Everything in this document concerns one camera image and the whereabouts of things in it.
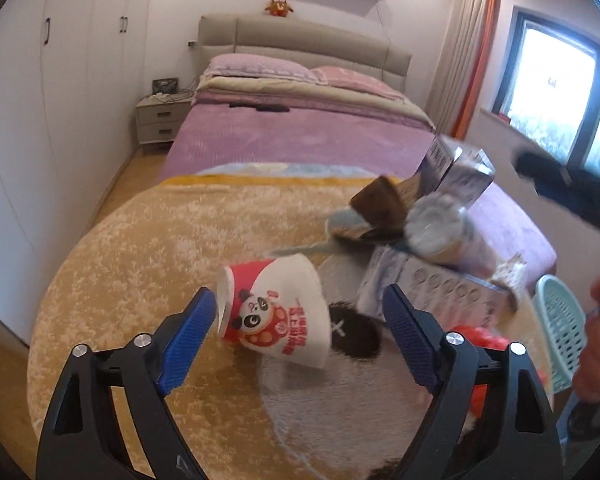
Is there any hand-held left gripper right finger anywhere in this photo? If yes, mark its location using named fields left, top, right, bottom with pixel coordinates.
left=382, top=284, right=563, bottom=480

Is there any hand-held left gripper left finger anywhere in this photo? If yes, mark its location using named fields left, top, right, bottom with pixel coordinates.
left=35, top=287, right=216, bottom=480

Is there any silver carton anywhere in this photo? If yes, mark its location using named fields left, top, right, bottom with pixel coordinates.
left=356, top=245, right=518, bottom=331

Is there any orange-red plastic bag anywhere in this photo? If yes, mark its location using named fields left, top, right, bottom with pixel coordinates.
left=452, top=325, right=512, bottom=421

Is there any panda print paper cup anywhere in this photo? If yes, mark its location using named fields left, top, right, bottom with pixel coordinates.
left=215, top=252, right=331, bottom=371

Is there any grey cardboard box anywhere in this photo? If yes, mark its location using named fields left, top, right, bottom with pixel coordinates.
left=417, top=135, right=496, bottom=207

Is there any mint plastic basket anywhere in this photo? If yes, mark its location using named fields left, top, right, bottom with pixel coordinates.
left=532, top=274, right=588, bottom=396

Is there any brown paper cup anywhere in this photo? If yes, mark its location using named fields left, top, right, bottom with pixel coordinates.
left=349, top=175, right=416, bottom=231

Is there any person's right hand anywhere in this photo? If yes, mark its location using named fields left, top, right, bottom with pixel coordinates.
left=575, top=280, right=600, bottom=403

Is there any beige snack wrapper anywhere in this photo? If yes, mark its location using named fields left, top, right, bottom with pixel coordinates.
left=489, top=254, right=527, bottom=292

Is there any dark framed window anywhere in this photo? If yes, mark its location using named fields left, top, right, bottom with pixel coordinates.
left=490, top=5, right=600, bottom=173

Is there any beige and orange curtain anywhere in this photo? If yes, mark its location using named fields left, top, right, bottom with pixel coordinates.
left=425, top=0, right=503, bottom=139

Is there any bed with purple bedspread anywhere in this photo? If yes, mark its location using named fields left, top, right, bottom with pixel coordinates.
left=157, top=52, right=558, bottom=286

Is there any beige nightstand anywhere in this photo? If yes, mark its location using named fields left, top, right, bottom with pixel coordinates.
left=135, top=94, right=194, bottom=154

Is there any pink pillow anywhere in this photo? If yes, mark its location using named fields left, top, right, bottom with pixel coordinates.
left=312, top=66, right=403, bottom=101
left=206, top=54, right=321, bottom=83

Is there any white wardrobe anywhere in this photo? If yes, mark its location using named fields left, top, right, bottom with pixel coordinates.
left=0, top=0, right=186, bottom=346

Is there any folded beige quilt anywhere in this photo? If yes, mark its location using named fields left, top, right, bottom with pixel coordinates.
left=192, top=74, right=436, bottom=128

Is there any beige padded headboard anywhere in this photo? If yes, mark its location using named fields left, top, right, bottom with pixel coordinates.
left=198, top=14, right=412, bottom=93

